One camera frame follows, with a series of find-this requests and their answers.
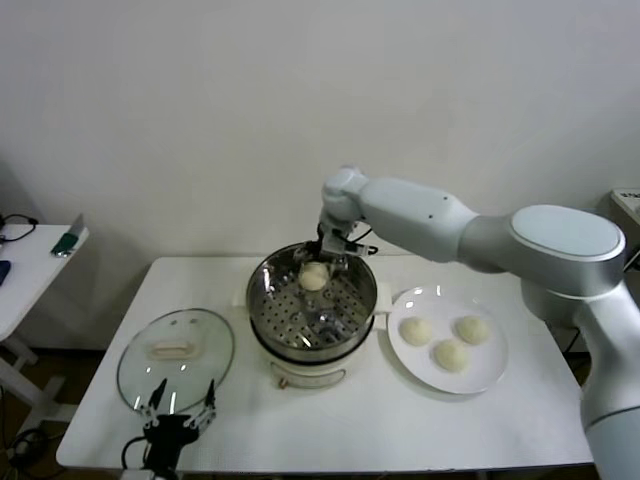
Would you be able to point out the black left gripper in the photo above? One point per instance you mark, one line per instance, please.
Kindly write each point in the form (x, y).
(170, 437)

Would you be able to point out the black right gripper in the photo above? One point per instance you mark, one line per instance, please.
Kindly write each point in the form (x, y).
(316, 250)

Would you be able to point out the white steamed baozi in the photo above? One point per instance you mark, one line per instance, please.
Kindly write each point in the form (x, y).
(451, 356)
(472, 330)
(416, 331)
(313, 277)

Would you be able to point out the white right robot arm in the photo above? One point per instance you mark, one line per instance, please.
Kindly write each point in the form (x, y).
(500, 235)

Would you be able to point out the perforated steel steamer basket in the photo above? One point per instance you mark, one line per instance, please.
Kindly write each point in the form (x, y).
(310, 320)

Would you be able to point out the cream electric pot base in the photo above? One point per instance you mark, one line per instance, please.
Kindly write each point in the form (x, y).
(305, 372)

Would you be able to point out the white side table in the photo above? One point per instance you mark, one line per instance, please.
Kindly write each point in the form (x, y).
(30, 280)

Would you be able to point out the white round plate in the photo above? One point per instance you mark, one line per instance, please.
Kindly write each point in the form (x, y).
(480, 372)

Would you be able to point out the green and grey small tool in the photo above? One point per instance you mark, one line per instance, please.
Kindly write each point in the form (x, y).
(67, 242)

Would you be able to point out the dark blue object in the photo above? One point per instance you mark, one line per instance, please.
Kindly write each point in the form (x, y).
(4, 274)

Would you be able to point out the white cabinet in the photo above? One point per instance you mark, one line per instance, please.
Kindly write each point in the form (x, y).
(629, 197)

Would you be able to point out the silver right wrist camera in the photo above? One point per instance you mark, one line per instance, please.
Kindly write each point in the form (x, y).
(335, 242)

